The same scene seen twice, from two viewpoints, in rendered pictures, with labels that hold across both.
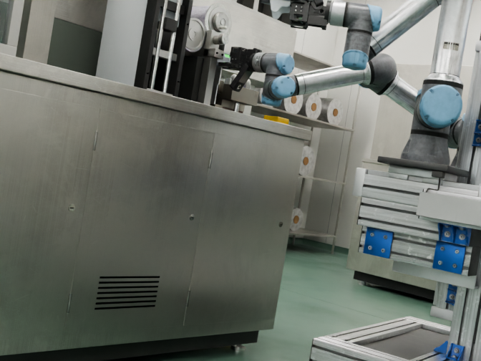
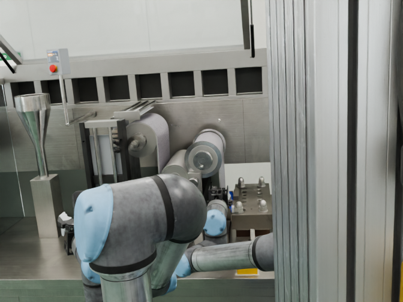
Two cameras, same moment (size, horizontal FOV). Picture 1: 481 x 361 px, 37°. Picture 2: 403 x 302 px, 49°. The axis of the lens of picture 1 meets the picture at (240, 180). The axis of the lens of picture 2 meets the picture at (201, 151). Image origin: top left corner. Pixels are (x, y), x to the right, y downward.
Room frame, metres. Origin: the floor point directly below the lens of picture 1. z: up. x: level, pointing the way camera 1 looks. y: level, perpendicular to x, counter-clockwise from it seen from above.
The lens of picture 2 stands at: (1.88, -1.21, 1.67)
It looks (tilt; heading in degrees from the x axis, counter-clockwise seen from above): 13 degrees down; 56
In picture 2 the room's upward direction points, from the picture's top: 4 degrees counter-clockwise
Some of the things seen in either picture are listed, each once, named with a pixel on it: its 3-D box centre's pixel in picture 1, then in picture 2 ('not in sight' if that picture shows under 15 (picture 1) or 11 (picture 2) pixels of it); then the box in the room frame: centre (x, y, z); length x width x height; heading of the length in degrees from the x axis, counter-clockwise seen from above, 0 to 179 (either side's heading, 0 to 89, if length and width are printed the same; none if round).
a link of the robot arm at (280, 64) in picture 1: (278, 64); (214, 220); (2.68, -0.07, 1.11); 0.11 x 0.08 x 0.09; 49
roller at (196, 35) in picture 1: (170, 34); (179, 169); (2.81, 0.36, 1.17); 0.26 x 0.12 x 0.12; 49
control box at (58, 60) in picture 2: not in sight; (57, 62); (2.42, 0.57, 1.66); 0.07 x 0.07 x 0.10; 28
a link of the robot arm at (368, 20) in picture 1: (362, 18); (96, 260); (2.18, -0.28, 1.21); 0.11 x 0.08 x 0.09; 82
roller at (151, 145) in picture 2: not in sight; (146, 134); (2.71, 0.45, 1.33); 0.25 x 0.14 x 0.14; 49
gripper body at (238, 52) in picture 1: (245, 60); (218, 201); (2.78, 0.05, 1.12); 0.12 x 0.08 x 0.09; 49
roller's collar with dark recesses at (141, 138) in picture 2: not in sight; (137, 142); (2.61, 0.33, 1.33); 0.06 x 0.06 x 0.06; 49
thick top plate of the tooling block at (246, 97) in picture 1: (210, 92); (252, 204); (3.06, 0.19, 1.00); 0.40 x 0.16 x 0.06; 49
